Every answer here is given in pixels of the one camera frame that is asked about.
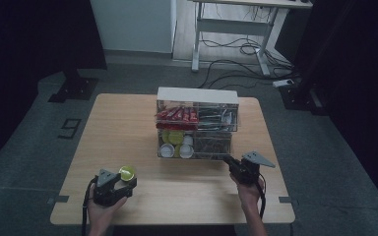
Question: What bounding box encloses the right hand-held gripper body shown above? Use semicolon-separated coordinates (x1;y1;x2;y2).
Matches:
230;150;276;185

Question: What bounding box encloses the clear drawer organizer white top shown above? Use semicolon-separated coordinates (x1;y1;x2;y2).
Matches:
156;87;240;161

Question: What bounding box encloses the pile of brown sachets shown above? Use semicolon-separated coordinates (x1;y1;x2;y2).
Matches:
195;133;230;159

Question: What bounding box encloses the clear drawer with dark packets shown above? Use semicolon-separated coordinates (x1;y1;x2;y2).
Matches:
196;101;239;133

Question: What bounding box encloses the black stand foot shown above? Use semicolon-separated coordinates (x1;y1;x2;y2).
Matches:
279;77;328;116

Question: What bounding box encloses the clear drawer with capsules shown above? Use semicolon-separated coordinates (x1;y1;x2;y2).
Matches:
157;129;195;160

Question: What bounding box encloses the black floor cable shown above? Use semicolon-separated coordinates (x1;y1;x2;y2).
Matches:
197;59;294;90

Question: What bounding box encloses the yellow-green ball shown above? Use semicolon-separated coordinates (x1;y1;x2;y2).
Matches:
118;165;137;183

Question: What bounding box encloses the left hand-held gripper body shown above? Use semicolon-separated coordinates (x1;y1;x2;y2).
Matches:
93;168;128;207

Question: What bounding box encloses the hand-held gripper black cable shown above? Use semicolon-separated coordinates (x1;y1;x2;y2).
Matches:
255;181;268;220
81;176;98;236

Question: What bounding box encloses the dark curtain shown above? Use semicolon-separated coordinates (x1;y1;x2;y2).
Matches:
293;0;378;217
0;0;108;173

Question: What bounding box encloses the right hand-held gripper black cable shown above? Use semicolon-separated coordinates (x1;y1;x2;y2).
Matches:
255;181;268;220

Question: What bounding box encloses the row of red packets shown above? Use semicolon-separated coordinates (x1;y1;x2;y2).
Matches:
156;106;200;131

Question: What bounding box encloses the left hand-held gripper black cable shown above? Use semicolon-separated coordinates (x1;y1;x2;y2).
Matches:
81;176;98;236

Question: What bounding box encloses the white desk with metal legs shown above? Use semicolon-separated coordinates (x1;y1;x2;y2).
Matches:
190;0;313;77

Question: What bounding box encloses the clear drawer with red packets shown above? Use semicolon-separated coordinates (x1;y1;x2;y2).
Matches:
156;99;200;131

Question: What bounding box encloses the white cabinet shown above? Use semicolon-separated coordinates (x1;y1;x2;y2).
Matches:
90;0;177;55

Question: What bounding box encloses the black stand base plate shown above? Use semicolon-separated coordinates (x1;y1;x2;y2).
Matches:
47;68;99;103

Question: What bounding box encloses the pile of dark silver packets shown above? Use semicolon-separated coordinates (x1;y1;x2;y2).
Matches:
198;107;234;130

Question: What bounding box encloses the tangle of black cables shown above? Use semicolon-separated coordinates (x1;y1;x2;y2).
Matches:
199;36;293;71

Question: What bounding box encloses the white power strip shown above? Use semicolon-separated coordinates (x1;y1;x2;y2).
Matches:
272;78;295;89

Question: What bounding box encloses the person's left hand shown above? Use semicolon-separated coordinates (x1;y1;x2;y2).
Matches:
88;186;128;230

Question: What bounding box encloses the person's right hand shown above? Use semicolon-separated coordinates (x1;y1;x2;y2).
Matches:
229;175;265;212

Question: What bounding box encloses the grey tape strip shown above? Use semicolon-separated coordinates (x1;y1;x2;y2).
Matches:
46;195;70;206
278;196;299;205

